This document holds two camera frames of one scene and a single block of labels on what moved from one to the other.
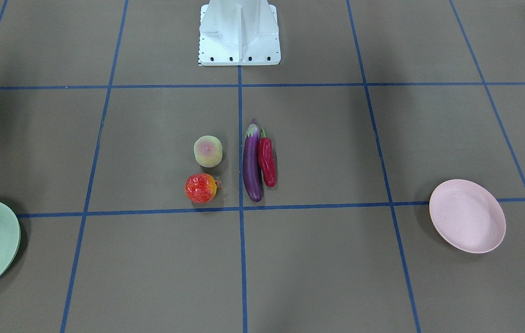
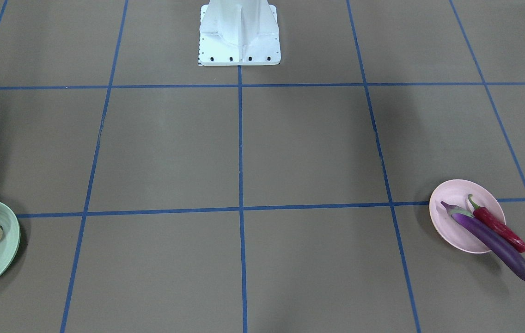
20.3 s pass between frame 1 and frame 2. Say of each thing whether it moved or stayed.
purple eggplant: moved
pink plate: stayed
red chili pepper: moved
